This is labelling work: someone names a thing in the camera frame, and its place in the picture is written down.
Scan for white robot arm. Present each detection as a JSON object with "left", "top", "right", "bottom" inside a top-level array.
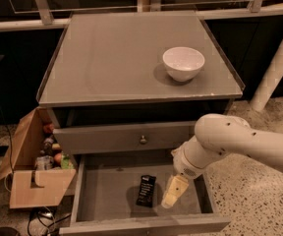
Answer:
[{"left": 162, "top": 16, "right": 283, "bottom": 208}]

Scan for black floor cables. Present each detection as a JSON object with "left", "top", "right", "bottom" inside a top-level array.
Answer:
[{"left": 27, "top": 206, "right": 73, "bottom": 236}]

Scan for metal drawer knob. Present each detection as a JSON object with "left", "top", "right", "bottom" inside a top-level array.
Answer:
[{"left": 140, "top": 135, "right": 148, "bottom": 145}]

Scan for metal window railing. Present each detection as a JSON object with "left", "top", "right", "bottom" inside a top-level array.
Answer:
[{"left": 0, "top": 0, "right": 283, "bottom": 33}]

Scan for green packet in box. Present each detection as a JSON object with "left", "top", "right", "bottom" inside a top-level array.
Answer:
[{"left": 61, "top": 154, "right": 74, "bottom": 169}]

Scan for clear jar in box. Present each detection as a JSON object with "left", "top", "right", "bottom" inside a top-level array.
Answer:
[{"left": 35, "top": 155, "right": 54, "bottom": 170}]

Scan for grey open middle drawer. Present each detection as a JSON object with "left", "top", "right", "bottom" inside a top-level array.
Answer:
[{"left": 59, "top": 150, "right": 230, "bottom": 236}]

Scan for grey drawer cabinet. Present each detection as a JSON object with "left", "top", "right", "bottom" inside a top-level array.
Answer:
[{"left": 36, "top": 10, "right": 246, "bottom": 162}]

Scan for cardboard box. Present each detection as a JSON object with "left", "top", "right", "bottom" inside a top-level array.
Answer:
[{"left": 0, "top": 108, "right": 77, "bottom": 208}]

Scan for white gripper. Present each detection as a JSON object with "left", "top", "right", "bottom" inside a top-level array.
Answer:
[{"left": 161, "top": 149, "right": 203, "bottom": 208}]

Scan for grey top drawer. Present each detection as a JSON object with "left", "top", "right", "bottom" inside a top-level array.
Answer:
[{"left": 54, "top": 121, "right": 196, "bottom": 154}]

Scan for black rxbar chocolate wrapper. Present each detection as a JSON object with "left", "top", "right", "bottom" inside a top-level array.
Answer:
[{"left": 136, "top": 175, "right": 156, "bottom": 207}]

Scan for red apple in box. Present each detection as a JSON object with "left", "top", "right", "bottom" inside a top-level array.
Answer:
[{"left": 53, "top": 152, "right": 62, "bottom": 165}]

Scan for white ceramic bowl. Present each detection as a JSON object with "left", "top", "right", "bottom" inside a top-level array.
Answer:
[{"left": 162, "top": 46, "right": 205, "bottom": 82}]

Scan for dark bottle in box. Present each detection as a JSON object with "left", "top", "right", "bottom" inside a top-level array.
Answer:
[{"left": 42, "top": 135, "right": 54, "bottom": 155}]

